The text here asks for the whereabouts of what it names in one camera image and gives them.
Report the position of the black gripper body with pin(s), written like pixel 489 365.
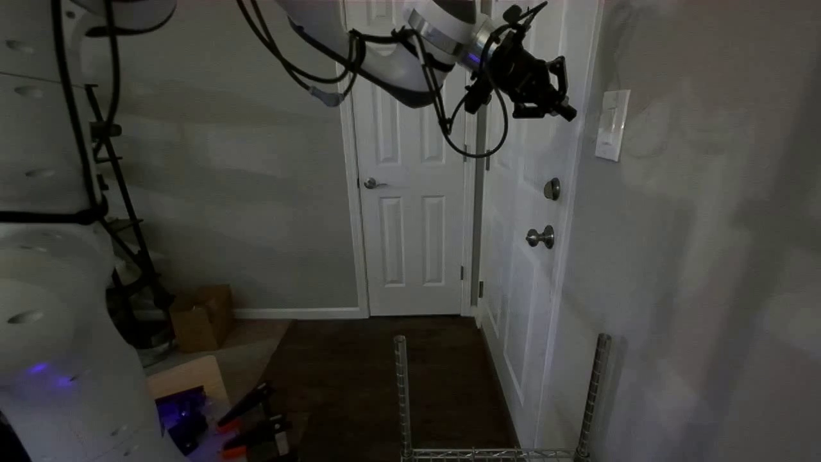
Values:
pixel 525 79

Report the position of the white wall light switch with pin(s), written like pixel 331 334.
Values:
pixel 612 123

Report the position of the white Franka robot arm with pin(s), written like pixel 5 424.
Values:
pixel 53 325

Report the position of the dark deadbolt lock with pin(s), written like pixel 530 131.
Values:
pixel 553 189

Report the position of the dark round door knob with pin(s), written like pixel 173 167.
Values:
pixel 543 238

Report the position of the white panel door with deadbolt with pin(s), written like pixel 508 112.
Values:
pixel 527 240

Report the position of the dark brown floor mat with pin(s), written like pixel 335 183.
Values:
pixel 385 389

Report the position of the brown cardboard box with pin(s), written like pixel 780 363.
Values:
pixel 201 320

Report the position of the tan box with clutter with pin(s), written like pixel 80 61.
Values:
pixel 209 412

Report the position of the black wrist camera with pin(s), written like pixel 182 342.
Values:
pixel 477 95

